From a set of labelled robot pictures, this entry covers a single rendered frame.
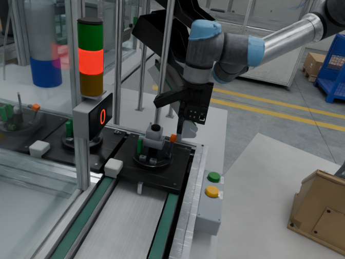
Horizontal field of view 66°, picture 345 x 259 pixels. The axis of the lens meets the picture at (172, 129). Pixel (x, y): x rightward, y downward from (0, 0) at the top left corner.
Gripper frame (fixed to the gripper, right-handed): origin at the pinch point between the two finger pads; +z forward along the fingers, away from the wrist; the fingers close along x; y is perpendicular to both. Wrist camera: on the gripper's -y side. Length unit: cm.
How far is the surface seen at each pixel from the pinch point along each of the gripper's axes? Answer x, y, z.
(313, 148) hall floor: 211, 134, 107
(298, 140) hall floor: 223, 119, 107
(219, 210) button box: -14.9, 16.7, 11.0
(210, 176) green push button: -2.3, 12.7, 9.8
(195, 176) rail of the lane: -1.9, 7.9, 11.7
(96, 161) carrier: -8.6, -23.6, 9.9
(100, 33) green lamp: -19.5, -17.0, -32.5
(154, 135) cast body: -2.2, -7.3, -0.3
